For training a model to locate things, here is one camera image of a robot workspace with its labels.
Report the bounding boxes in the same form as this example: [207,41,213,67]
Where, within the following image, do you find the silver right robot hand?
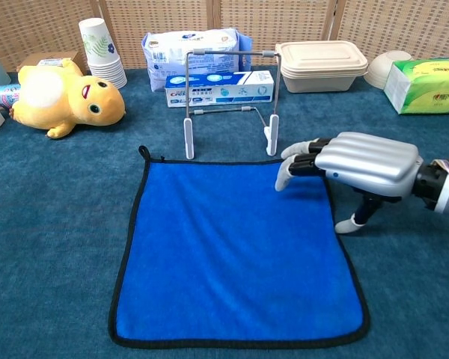
[275,131,424,235]

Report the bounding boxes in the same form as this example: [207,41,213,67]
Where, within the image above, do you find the blue microfiber cloth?
[108,144,371,349]

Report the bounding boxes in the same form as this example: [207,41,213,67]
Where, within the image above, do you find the white metal rack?
[183,48,281,161]

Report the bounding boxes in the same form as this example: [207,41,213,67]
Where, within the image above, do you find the white bowl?
[363,50,413,90]

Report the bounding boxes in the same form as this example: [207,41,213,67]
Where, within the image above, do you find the green tissue pack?
[383,57,449,115]

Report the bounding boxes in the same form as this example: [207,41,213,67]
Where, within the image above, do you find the beige lidded food containers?
[275,40,369,93]

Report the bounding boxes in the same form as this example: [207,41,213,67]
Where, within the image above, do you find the blue and white toothpaste box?
[165,70,275,108]

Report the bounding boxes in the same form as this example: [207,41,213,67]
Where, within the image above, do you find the white and blue tissue pack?
[141,28,254,93]

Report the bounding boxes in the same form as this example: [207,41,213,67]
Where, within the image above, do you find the stack of printed paper cups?
[78,17,128,90]

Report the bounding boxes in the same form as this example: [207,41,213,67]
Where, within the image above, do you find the yellow plush toy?
[9,58,126,140]

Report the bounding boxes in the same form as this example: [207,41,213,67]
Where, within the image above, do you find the teal table cover cloth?
[0,65,449,359]

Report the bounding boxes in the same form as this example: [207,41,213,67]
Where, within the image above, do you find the brown cardboard box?
[16,50,88,76]

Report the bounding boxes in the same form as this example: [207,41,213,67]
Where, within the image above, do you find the woven wicker folding screen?
[0,0,449,73]

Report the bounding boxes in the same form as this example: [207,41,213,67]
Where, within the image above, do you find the small blue white packet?
[0,83,22,110]

